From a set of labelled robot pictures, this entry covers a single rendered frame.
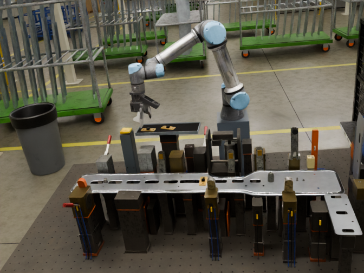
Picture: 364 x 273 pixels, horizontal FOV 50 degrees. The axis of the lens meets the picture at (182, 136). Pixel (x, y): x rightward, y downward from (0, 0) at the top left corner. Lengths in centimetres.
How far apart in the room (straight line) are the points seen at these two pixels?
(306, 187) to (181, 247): 70
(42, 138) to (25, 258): 237
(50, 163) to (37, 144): 27
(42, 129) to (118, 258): 261
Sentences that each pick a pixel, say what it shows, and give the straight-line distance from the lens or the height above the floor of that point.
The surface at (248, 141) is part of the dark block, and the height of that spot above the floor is 112.
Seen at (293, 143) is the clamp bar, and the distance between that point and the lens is 207.
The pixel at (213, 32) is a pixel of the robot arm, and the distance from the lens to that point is 214.
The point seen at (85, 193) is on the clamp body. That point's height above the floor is 106.
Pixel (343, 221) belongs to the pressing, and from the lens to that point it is 175.
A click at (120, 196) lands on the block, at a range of 193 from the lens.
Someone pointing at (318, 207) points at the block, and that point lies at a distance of 185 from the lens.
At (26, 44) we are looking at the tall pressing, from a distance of 616.
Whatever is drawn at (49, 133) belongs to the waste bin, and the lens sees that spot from 450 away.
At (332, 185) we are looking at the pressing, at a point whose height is 100.
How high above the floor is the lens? 203
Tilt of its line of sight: 24 degrees down
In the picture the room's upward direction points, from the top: 7 degrees counter-clockwise
